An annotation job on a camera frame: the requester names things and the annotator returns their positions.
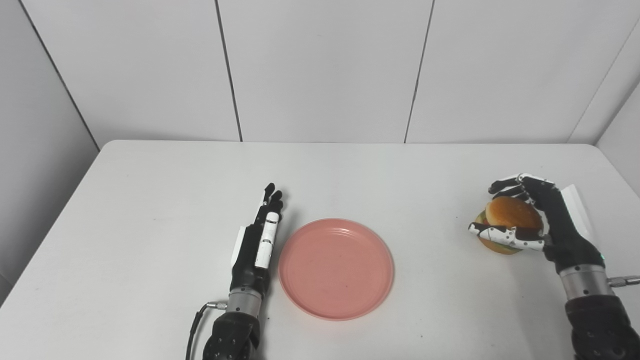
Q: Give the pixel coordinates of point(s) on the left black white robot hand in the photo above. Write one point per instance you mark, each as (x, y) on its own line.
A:
(255, 250)

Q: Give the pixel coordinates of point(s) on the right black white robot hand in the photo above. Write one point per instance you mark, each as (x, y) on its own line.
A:
(555, 225)

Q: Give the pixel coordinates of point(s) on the toy hamburger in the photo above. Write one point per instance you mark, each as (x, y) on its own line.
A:
(511, 220)

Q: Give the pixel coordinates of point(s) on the pink round plate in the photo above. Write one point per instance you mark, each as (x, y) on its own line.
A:
(336, 269)

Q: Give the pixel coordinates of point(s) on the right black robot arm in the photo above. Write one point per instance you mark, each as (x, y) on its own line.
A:
(597, 315)

